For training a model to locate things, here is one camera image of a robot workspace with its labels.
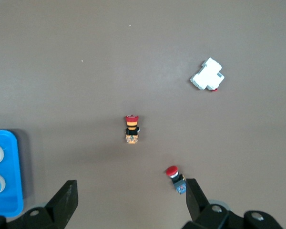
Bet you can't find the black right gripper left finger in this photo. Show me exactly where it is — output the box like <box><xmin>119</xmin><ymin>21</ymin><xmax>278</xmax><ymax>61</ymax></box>
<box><xmin>22</xmin><ymin>179</ymin><xmax>79</xmax><ymax>229</ymax></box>

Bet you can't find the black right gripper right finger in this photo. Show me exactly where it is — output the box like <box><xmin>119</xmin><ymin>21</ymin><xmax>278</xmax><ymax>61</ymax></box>
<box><xmin>183</xmin><ymin>178</ymin><xmax>231</xmax><ymax>229</ymax></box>

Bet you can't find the blue plastic tray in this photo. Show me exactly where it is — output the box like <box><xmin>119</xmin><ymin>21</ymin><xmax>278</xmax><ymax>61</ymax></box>
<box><xmin>0</xmin><ymin>129</ymin><xmax>24</xmax><ymax>218</ymax></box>

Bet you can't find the red pushbutton with black body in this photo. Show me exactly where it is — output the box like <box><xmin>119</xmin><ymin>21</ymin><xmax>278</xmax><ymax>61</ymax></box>
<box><xmin>165</xmin><ymin>165</ymin><xmax>188</xmax><ymax>196</ymax></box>

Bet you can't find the red emergency stop orange body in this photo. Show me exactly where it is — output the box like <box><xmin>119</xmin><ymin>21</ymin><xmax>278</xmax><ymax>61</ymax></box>
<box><xmin>124</xmin><ymin>114</ymin><xmax>141</xmax><ymax>145</ymax></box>

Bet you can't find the white circuit breaker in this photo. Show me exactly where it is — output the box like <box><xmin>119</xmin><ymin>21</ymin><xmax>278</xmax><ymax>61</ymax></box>
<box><xmin>189</xmin><ymin>57</ymin><xmax>225</xmax><ymax>92</ymax></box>

